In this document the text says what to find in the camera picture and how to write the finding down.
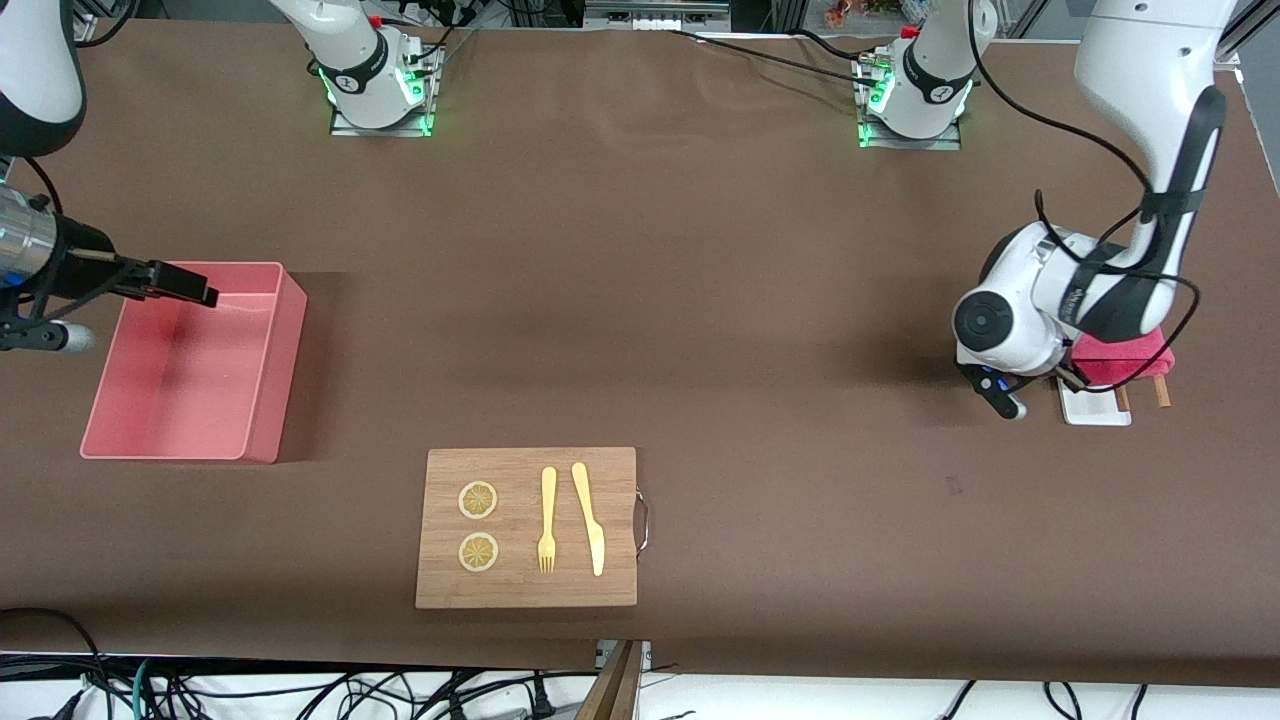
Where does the wooden beam under table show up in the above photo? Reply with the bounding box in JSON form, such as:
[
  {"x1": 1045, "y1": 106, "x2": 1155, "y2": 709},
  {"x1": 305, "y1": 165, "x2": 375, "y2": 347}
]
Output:
[{"x1": 574, "y1": 640, "x2": 647, "y2": 720}]

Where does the pink plastic bin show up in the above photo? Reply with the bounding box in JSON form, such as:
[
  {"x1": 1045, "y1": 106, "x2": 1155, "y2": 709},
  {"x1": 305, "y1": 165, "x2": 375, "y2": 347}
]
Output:
[{"x1": 80, "y1": 262, "x2": 309, "y2": 464}]

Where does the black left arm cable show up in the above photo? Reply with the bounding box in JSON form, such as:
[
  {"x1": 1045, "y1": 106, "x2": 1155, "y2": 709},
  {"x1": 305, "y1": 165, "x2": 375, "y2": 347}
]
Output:
[{"x1": 966, "y1": 0, "x2": 1202, "y2": 394}]

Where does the white rectangular tray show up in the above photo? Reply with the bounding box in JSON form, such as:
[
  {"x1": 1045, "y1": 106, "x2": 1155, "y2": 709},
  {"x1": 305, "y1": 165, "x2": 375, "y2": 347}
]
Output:
[{"x1": 1058, "y1": 380, "x2": 1134, "y2": 428}]

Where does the yellow plastic fork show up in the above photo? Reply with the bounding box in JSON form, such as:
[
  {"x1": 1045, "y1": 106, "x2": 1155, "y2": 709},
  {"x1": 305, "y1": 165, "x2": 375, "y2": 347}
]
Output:
[{"x1": 537, "y1": 466, "x2": 558, "y2": 575}]

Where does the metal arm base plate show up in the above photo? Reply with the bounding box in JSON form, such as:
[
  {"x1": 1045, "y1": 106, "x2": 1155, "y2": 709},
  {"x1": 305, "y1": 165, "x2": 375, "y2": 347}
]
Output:
[
  {"x1": 856, "y1": 52, "x2": 964, "y2": 152},
  {"x1": 329, "y1": 38, "x2": 441, "y2": 138}
]

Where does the wooden cutting board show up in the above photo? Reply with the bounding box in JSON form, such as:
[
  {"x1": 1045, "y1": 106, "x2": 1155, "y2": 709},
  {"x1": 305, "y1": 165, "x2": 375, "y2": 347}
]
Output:
[{"x1": 415, "y1": 447, "x2": 639, "y2": 610}]

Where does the teal floor cable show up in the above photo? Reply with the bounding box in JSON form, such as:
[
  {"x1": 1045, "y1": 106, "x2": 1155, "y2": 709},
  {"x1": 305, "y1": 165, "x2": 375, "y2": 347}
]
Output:
[{"x1": 130, "y1": 657, "x2": 161, "y2": 720}]

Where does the black table cable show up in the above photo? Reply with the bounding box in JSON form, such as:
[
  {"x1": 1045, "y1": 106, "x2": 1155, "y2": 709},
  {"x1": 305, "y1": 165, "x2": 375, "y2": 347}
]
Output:
[{"x1": 668, "y1": 27, "x2": 893, "y2": 89}]

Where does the pink cloth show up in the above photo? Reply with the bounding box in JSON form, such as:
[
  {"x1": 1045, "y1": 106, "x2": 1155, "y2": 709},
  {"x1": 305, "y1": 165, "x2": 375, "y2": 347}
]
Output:
[{"x1": 1070, "y1": 328, "x2": 1178, "y2": 389}]

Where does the grey metal box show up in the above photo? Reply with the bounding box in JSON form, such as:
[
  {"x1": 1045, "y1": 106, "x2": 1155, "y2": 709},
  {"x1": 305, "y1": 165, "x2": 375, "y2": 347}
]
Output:
[{"x1": 584, "y1": 0, "x2": 733, "y2": 32}]

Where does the yellow plastic knife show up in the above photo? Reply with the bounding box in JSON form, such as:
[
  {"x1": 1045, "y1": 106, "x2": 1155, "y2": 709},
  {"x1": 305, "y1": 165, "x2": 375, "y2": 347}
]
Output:
[{"x1": 571, "y1": 461, "x2": 607, "y2": 578}]

